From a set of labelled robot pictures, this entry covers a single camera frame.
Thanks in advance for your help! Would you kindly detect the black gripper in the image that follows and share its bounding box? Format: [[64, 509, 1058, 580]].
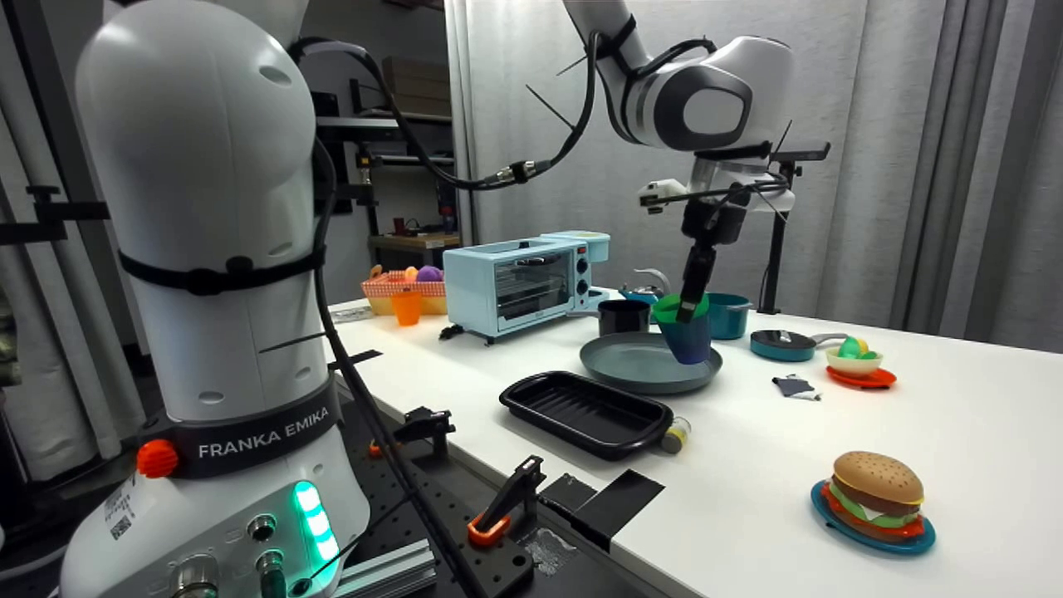
[[676, 179, 754, 325]]

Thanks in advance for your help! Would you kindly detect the blue cup with green rim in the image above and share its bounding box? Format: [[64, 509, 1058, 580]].
[[649, 288, 718, 366]]

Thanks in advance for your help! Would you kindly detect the gray plate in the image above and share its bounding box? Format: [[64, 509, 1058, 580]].
[[579, 330, 728, 399]]

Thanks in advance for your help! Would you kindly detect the small orange plate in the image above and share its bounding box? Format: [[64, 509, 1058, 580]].
[[823, 363, 900, 392]]

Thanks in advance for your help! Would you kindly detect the small orange cup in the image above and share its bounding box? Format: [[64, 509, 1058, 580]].
[[393, 288, 430, 330]]

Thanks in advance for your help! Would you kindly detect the small teal plate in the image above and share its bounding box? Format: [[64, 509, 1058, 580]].
[[808, 479, 940, 557]]

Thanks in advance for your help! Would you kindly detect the teal pot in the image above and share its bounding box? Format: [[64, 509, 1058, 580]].
[[704, 288, 754, 342]]

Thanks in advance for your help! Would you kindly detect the blue toy kettle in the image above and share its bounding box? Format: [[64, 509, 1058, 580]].
[[618, 264, 676, 312]]

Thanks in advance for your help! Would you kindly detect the black stand with flat top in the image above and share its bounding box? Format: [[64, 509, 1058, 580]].
[[744, 138, 834, 315]]

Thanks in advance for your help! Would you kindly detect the black pot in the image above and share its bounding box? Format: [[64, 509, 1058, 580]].
[[596, 296, 655, 342]]

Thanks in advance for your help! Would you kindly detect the small teal frying pan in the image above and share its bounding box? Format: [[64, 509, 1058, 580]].
[[748, 325, 852, 366]]

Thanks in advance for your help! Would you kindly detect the small black gray clip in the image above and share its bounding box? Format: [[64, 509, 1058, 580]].
[[770, 372, 823, 402]]

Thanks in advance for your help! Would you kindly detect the small pale yellow toy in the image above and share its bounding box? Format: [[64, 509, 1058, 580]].
[[659, 416, 693, 459]]

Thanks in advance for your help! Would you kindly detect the black ridged grill tray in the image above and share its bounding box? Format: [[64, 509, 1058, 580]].
[[496, 367, 678, 461]]

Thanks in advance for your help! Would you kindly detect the light blue toy toaster oven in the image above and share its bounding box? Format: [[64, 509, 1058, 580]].
[[442, 229, 616, 345]]

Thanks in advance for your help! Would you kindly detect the toy hamburger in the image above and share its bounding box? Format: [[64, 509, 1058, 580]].
[[823, 449, 926, 537]]

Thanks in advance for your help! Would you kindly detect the dark storage shelf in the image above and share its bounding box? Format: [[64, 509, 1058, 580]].
[[312, 64, 462, 270]]

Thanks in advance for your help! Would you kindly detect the orange basket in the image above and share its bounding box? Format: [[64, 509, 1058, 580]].
[[358, 262, 449, 319]]

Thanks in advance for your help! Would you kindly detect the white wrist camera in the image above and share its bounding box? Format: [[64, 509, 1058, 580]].
[[638, 176, 796, 217]]

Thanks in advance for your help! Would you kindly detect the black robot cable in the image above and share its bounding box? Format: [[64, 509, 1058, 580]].
[[288, 28, 609, 598]]

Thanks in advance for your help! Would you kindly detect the black flat bracket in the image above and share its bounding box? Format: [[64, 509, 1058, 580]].
[[537, 467, 667, 551]]

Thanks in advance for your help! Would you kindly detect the black clamp with orange handle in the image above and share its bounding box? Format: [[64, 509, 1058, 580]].
[[366, 402, 460, 466], [465, 450, 549, 551]]

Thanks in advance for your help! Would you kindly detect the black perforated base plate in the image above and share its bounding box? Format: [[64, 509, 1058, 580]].
[[329, 378, 700, 598]]

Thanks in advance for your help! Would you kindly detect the aluminium extrusion rail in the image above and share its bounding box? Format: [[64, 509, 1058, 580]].
[[336, 537, 442, 598]]

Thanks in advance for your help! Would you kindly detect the black mount bar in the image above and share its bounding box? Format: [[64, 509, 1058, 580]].
[[0, 179, 113, 246]]

